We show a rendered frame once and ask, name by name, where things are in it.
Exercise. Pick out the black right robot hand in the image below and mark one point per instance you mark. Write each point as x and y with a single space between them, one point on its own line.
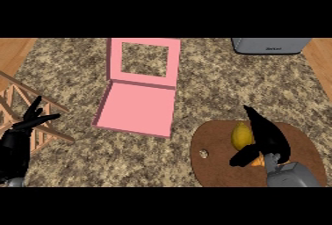
266 132

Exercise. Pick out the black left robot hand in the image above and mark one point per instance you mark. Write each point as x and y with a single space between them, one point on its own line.
17 137

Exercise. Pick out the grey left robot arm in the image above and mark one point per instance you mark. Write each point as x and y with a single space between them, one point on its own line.
14 182

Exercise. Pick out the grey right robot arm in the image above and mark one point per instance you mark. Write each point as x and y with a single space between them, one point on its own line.
290 175

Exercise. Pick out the yellow lemon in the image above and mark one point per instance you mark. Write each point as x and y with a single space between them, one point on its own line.
241 137

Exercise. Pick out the round brown cutting board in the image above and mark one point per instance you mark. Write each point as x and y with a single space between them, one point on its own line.
216 158

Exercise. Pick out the open pink cardboard box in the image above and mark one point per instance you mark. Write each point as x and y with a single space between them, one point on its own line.
138 90

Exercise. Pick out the pale wooden rack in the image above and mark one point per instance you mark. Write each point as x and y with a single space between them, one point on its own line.
30 117

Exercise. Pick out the orange fruit piece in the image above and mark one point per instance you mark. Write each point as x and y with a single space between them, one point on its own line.
259 162

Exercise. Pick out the grey appliance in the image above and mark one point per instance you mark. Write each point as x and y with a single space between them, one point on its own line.
271 46

